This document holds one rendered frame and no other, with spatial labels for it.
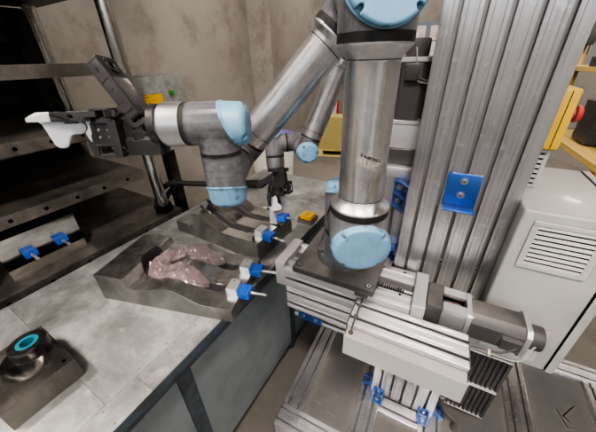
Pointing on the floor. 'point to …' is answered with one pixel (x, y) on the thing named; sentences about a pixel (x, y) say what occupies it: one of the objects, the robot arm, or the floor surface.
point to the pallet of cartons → (332, 137)
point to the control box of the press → (152, 84)
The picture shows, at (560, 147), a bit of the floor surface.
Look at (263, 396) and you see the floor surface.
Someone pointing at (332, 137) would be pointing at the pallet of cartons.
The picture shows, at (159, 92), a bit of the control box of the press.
